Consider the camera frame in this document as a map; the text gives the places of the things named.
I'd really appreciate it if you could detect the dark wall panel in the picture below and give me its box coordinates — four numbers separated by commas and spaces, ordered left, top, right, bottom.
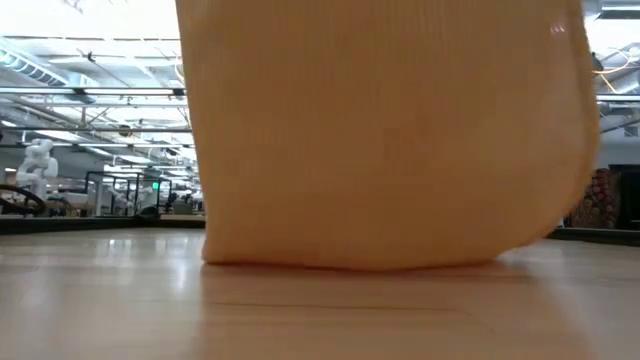
608, 164, 640, 231

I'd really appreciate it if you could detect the white humanoid robot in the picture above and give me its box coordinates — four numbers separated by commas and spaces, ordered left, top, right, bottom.
14, 138, 60, 201

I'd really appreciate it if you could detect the black cage frame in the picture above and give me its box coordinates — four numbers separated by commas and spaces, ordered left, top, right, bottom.
84, 171, 174, 217

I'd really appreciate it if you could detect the black aluminium table frame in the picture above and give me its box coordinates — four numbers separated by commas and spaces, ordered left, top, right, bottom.
0, 214, 640, 247

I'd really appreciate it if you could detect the dark red patterned rug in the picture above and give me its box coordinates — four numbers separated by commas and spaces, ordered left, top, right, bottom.
567, 168, 621, 230

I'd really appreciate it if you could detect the yellow waffle-weave towel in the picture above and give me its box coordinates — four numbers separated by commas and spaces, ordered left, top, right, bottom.
174, 0, 601, 272

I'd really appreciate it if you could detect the black curved hose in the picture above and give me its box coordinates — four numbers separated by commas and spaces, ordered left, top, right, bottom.
0, 184, 47, 217

